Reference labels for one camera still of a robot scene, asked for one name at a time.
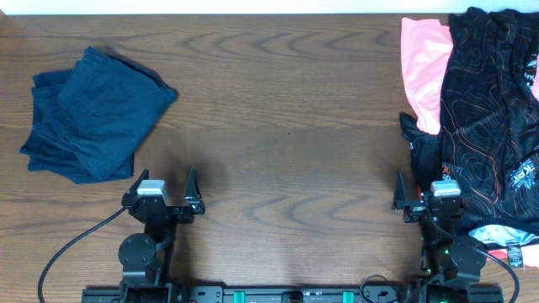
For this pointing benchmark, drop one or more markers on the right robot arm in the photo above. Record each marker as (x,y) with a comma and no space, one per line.
(453,263)

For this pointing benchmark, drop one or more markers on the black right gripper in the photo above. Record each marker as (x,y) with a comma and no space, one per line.
(416,209)

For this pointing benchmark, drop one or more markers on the folded navy blue shorts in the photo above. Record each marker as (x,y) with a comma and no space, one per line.
(89,120)

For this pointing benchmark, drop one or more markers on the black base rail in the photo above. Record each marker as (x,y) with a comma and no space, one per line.
(217,294)

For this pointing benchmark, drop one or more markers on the red shirt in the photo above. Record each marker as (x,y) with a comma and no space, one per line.
(519,257)

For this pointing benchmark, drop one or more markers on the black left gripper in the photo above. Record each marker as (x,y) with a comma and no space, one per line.
(194,204)

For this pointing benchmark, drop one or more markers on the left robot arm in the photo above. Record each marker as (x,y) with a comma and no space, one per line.
(146,256)

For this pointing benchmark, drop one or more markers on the black orange patterned jersey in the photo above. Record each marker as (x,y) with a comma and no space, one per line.
(489,123)

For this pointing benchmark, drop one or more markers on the coral pink shirt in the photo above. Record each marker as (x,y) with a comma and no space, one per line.
(426,46)

